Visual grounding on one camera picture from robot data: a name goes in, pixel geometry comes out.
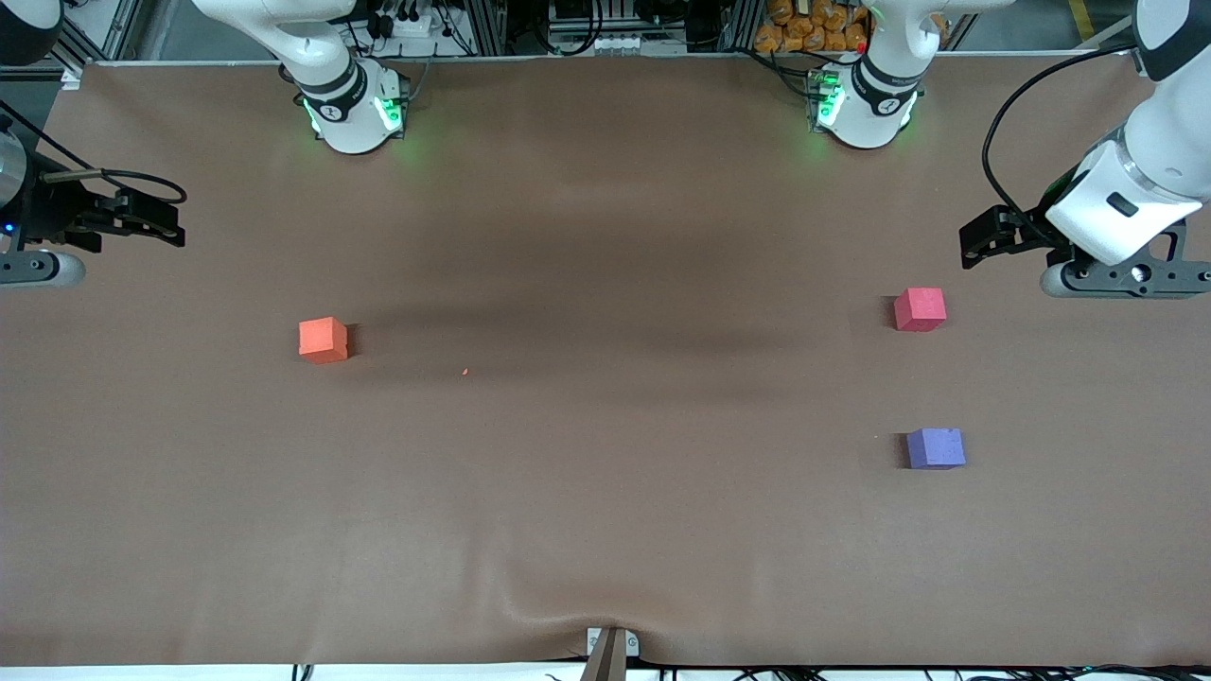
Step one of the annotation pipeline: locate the orange foam cube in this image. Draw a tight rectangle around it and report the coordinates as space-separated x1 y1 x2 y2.
299 317 349 365

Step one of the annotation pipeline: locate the red foam cube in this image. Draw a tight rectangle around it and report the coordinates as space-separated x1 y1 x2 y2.
894 288 947 333

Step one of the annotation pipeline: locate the purple foam cube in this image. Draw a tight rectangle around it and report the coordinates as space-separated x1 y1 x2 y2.
906 428 967 470

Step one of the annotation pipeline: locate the pile of orange bags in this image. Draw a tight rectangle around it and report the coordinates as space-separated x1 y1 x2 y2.
754 0 869 54

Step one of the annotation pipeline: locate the brown table mat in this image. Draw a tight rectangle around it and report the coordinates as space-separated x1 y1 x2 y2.
0 55 1211 668

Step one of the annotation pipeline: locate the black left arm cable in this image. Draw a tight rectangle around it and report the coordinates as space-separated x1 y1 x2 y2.
982 43 1150 249

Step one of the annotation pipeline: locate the aluminium frame strut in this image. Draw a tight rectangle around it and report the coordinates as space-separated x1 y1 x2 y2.
57 0 145 69

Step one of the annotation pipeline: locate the camera stand bracket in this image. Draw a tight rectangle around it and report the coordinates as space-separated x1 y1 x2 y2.
581 626 641 681

